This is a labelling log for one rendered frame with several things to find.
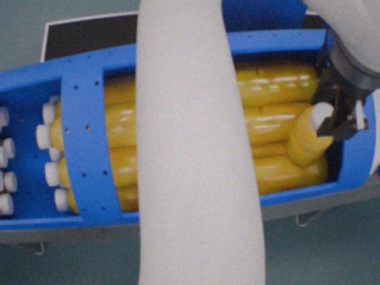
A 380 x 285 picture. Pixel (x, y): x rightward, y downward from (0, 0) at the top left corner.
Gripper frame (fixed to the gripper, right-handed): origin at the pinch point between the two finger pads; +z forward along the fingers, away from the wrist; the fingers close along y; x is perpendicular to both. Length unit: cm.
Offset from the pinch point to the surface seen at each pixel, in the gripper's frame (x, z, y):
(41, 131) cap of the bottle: 41.5, 11.9, 5.9
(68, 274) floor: 66, 127, -13
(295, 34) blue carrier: -0.3, 8.4, 15.7
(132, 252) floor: 40, 127, -5
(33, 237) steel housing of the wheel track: 53, 41, -8
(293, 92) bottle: 0.7, 15.9, 8.2
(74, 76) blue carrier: 34.3, 5.3, 11.4
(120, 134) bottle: 28.4, 11.2, 3.4
